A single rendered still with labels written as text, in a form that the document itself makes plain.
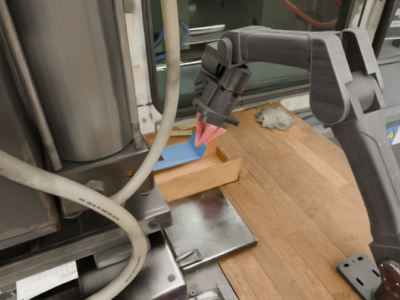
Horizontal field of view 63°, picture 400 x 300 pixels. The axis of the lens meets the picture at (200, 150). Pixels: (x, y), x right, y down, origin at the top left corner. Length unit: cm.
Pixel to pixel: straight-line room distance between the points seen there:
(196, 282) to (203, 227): 11
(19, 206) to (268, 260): 50
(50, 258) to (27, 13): 23
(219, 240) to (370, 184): 30
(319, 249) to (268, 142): 36
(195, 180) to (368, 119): 39
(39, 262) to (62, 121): 16
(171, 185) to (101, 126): 46
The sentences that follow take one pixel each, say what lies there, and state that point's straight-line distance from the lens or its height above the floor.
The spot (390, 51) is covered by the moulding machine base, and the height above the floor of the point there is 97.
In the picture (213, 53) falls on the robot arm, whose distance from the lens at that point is 75.
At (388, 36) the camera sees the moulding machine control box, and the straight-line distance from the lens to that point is 131.
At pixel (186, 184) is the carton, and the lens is 74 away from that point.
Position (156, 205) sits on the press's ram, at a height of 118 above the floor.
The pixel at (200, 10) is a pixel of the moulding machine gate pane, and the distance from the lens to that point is 95.
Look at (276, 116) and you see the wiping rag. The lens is 104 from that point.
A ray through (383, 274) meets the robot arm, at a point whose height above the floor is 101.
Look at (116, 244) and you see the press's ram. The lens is 38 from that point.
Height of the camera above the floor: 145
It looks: 38 degrees down
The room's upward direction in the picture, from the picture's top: straight up
